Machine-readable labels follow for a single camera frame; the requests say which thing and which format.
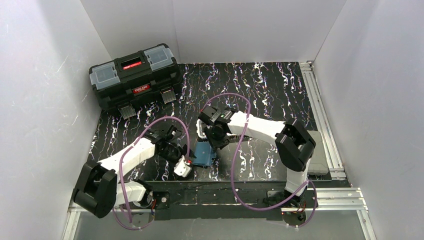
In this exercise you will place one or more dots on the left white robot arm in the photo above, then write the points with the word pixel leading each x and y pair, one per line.
pixel 101 186

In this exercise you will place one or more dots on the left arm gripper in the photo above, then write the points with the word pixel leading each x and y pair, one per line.
pixel 177 153

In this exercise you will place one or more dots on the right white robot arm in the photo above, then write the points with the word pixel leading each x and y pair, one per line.
pixel 293 142

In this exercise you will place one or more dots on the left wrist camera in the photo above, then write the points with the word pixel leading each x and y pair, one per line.
pixel 183 167

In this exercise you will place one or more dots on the white plastic basket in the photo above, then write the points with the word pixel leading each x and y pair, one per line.
pixel 200 129

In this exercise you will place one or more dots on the blue leather card holder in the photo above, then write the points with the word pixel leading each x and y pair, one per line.
pixel 204 154

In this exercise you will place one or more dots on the grey flat case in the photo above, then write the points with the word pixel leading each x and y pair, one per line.
pixel 318 165

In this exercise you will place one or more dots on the black red toolbox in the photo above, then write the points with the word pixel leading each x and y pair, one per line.
pixel 123 85

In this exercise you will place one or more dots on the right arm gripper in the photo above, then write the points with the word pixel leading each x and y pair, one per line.
pixel 214 141

